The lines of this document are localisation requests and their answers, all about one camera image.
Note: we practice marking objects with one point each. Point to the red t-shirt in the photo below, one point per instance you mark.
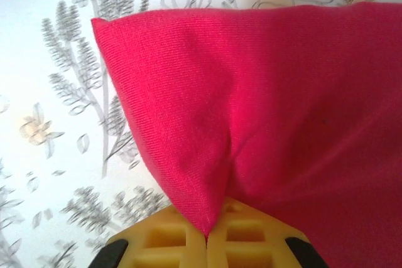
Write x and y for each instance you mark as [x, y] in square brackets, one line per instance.
[282, 108]

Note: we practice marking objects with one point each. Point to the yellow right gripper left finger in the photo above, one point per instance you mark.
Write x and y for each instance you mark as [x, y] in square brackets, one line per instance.
[163, 243]

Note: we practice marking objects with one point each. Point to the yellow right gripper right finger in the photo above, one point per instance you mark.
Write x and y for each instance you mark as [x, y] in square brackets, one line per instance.
[251, 243]

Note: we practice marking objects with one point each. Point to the floral table cover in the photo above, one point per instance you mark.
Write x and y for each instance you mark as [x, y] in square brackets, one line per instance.
[47, 61]

